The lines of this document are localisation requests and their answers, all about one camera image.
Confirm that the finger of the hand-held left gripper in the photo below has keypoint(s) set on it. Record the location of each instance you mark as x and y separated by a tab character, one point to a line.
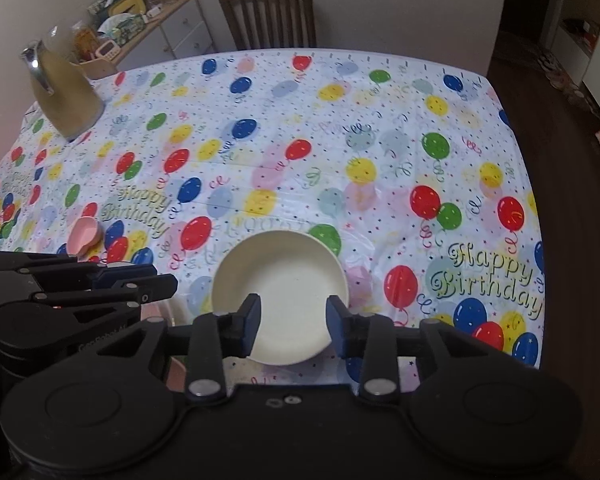
125	275
145	287

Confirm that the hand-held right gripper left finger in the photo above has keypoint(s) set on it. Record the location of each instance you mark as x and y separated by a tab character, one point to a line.
252	317

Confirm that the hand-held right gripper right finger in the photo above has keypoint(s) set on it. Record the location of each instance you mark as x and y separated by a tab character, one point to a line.
336	320

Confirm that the cream bowl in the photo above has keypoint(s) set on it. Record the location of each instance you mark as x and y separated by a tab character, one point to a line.
285	285

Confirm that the small pink cup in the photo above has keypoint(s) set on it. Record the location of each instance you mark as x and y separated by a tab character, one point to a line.
86	236

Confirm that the balloon print tablecloth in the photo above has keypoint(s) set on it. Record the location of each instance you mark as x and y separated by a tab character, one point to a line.
330	150

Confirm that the gold pitcher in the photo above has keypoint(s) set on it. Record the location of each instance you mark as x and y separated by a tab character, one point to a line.
65	95

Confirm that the light wooden chair back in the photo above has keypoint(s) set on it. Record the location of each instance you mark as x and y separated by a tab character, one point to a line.
97	67

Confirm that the pink kitchen timer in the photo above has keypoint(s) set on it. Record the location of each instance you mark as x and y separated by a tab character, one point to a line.
107	50

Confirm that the jar with orange contents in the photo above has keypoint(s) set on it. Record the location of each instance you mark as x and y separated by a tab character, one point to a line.
85	40

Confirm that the green tissue box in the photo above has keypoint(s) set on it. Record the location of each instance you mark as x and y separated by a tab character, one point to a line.
125	27

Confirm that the white drawer cabinet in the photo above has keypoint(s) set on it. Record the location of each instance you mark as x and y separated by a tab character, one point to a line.
180	25

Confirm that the dark wooden chair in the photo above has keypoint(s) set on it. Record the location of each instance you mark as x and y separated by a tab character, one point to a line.
267	15

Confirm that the shoes on floor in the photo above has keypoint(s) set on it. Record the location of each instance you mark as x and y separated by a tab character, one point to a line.
560	72

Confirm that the white shelf unit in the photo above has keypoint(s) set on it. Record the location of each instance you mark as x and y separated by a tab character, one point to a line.
595	35

